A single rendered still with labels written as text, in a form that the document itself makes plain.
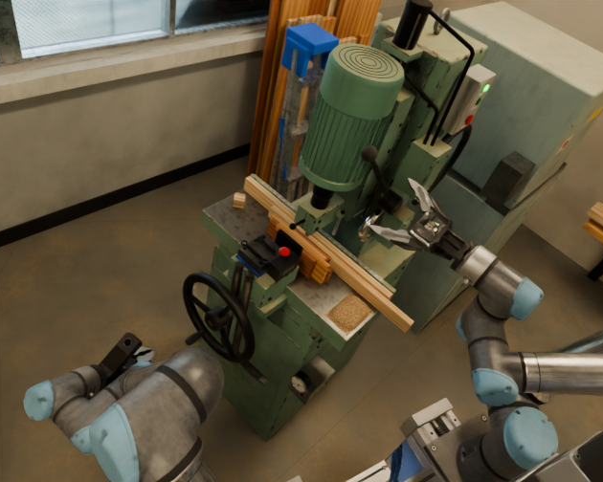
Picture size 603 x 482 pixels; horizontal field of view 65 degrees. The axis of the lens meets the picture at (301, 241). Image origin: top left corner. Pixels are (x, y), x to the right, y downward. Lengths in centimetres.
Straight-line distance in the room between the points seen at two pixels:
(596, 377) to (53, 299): 209
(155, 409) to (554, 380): 68
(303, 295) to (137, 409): 70
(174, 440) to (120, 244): 192
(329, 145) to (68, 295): 162
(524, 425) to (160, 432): 79
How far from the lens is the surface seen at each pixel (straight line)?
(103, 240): 263
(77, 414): 117
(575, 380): 101
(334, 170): 118
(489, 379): 96
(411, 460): 148
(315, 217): 132
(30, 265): 258
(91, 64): 227
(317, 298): 135
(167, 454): 77
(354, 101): 107
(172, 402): 77
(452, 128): 137
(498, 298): 99
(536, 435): 123
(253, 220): 150
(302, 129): 224
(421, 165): 133
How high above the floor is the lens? 195
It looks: 45 degrees down
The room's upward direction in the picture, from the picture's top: 19 degrees clockwise
